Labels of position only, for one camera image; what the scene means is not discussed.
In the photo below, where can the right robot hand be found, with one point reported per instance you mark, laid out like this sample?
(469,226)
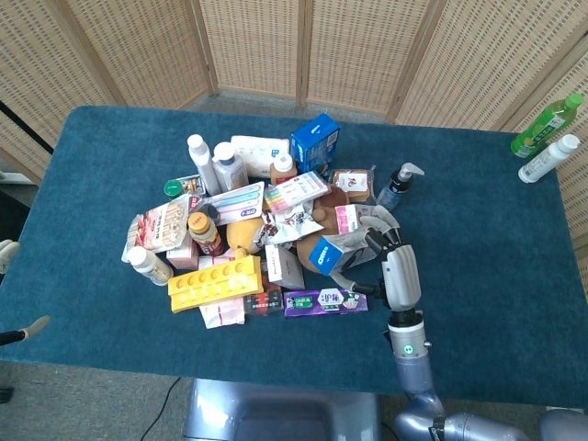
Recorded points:
(402,280)

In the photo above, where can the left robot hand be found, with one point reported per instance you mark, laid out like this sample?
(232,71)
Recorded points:
(8,252)

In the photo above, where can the blue oreo packet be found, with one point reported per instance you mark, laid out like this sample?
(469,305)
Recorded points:
(324,257)

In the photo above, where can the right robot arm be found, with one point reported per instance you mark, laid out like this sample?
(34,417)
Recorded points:
(415,367)

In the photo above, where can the purple Darlie toothpaste box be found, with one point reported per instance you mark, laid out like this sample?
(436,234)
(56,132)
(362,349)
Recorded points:
(326,304)

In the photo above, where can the white pink toothpaste box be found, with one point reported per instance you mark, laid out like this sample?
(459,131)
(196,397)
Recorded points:
(351,218)

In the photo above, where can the slim white carton box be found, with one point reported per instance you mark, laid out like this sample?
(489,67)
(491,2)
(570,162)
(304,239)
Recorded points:
(282,268)

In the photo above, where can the clear box red black contents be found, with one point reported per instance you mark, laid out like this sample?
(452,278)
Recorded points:
(264,301)

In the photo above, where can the blue snack box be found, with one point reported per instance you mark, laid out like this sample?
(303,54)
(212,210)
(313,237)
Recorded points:
(314,144)

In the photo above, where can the pale pink carton box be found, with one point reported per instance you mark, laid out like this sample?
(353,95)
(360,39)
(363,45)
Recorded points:
(181,258)

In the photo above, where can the dark pump dispenser bottle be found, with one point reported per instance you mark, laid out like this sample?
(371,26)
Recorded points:
(395,188)

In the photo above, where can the blue table cloth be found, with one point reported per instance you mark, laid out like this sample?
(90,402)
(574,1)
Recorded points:
(482,229)

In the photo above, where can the brown plush toy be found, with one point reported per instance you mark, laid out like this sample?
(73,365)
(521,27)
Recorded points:
(321,216)

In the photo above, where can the brown snack packet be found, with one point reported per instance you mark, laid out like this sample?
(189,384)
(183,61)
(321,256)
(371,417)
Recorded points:
(353,184)

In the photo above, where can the white brown snack bag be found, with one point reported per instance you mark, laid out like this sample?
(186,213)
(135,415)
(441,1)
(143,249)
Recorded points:
(289,225)

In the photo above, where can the black rod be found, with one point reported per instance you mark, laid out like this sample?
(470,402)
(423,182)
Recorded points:
(27,126)

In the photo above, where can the colourful pen set pack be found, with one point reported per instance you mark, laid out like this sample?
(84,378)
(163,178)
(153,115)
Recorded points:
(296,190)

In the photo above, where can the white yogurt drink bottle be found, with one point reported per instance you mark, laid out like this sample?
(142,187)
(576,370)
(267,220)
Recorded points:
(149,266)

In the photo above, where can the biscuit stick snack package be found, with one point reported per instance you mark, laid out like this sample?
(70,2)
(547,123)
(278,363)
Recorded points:
(161,227)

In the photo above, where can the brown drink bottle white cap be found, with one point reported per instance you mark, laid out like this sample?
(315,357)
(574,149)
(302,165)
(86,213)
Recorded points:
(283,172)

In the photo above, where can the yellow plush toy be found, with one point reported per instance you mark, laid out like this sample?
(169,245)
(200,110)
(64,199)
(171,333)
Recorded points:
(243,236)

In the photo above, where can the green round lid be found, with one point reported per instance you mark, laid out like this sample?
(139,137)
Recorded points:
(173,188)

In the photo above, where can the blue pink toothbrush card pack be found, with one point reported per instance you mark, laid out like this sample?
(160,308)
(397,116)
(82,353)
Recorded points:
(239,204)

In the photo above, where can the pink white wet wipes pack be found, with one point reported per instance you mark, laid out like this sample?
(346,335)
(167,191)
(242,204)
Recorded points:
(222,314)

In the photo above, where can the grey robot torso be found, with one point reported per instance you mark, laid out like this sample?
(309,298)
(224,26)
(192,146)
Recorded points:
(275,413)

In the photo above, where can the yellow plastic holed tray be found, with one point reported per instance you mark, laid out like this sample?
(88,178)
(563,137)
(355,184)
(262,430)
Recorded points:
(216,285)

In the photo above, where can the small white plastic bottle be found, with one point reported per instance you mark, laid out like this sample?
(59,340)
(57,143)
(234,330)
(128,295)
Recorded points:
(546,161)

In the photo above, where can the white blue tissue pack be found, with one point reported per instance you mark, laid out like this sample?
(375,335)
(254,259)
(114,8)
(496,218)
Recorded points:
(257,154)

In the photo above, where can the battery blister pack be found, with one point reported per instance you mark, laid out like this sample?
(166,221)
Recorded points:
(192,184)

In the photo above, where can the Costa coffee bottle yellow cap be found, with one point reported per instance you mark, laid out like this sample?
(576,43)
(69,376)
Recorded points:
(206,236)

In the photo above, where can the white bottle blue collar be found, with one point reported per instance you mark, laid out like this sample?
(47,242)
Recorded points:
(229,167)

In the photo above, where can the green drink bottle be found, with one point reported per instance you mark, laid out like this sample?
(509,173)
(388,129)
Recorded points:
(546,126)

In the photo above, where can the tall white lotion bottle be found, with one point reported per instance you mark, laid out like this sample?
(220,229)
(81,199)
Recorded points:
(202,163)

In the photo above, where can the woven folding screen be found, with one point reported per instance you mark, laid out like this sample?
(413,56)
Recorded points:
(257,46)

